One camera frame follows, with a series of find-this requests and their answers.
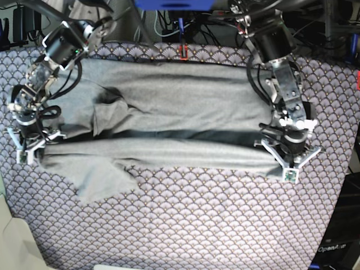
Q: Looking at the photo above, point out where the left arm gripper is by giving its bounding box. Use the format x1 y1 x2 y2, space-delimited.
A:
254 130 321 183

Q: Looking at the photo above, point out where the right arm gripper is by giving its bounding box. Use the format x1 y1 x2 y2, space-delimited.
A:
4 118 66 164

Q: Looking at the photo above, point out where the light grey T-shirt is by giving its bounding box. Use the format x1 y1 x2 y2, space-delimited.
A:
38 58 282 203

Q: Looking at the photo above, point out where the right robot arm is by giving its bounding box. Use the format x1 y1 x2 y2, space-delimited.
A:
7 1 116 165

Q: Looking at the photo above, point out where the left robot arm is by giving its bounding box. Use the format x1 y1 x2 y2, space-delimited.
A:
228 1 321 183

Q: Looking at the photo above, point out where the red right edge clamp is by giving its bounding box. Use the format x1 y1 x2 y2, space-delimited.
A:
357 70 360 90

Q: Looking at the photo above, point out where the black OpenArm box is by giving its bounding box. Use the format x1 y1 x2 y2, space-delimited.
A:
309 173 359 269

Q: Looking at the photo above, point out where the black power adapter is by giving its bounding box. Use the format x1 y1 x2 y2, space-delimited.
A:
12 4 42 42

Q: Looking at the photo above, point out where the white object bottom left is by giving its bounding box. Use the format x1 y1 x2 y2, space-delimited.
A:
1 181 48 269

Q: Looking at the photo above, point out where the red centre table clamp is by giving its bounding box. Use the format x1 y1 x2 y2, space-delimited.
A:
179 44 188 61

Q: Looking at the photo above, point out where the fan-patterned purple table cloth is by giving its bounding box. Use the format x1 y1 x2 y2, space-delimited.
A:
1 43 359 269

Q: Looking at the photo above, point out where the blue overhead mount plate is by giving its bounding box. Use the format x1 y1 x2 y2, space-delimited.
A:
135 0 214 11

